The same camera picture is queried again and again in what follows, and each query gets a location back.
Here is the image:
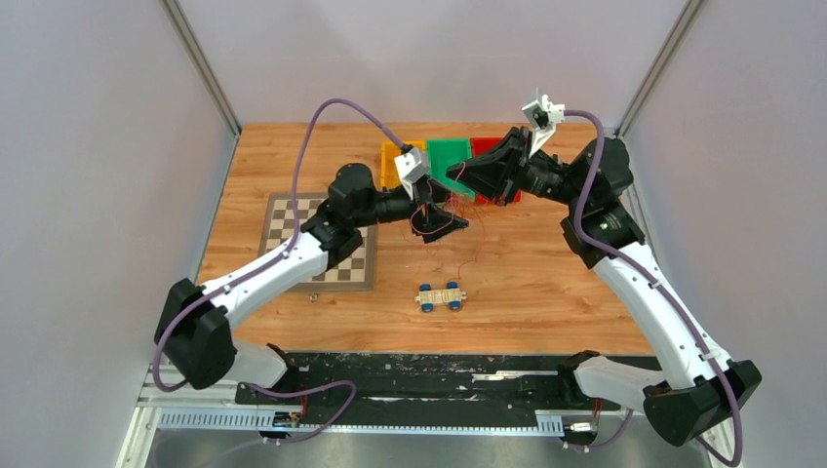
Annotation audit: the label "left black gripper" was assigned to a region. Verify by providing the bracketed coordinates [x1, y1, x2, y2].
[352, 174, 468, 244]

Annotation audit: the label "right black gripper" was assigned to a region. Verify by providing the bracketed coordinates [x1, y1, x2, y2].
[446, 125, 588, 210]

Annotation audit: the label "orange thin cable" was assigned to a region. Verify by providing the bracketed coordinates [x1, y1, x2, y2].
[400, 193, 512, 280]

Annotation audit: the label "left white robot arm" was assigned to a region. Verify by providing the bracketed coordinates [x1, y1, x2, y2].
[153, 163, 469, 404]

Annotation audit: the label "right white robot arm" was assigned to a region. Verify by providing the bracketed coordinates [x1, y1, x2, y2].
[446, 128, 762, 447]

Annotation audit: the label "red plastic bin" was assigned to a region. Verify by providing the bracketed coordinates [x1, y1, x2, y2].
[462, 135, 525, 206]

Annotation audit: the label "green plastic bin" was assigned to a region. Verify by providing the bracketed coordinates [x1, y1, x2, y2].
[426, 138, 475, 198]

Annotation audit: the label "yellow plastic bin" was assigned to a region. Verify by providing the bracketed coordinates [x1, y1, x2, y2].
[379, 141, 426, 190]

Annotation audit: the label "wooden toy car blue wheels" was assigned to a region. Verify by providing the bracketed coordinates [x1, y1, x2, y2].
[413, 281, 467, 313]

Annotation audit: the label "wooden chessboard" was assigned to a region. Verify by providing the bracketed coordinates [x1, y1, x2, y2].
[257, 192, 378, 293]

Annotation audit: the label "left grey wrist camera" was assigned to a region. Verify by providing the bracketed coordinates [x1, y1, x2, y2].
[394, 147, 430, 200]

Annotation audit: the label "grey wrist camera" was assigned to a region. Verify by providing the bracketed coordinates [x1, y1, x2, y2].
[394, 147, 430, 200]
[522, 88, 566, 158]

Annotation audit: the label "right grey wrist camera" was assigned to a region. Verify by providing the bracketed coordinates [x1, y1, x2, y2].
[522, 88, 566, 158]

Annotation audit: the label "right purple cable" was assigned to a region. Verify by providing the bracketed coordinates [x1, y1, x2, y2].
[562, 109, 744, 468]

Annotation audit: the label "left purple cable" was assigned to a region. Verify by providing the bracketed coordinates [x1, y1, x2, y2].
[152, 97, 405, 446]

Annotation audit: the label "slotted grey cable duct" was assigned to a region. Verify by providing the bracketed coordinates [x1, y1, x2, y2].
[157, 403, 564, 437]

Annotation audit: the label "right aluminium frame post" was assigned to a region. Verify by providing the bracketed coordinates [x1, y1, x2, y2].
[614, 0, 707, 138]

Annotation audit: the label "aluminium frame post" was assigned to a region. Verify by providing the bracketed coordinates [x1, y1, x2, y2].
[614, 0, 707, 138]
[160, 0, 242, 139]

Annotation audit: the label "left aluminium frame post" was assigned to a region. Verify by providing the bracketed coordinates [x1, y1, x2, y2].
[160, 0, 242, 139]

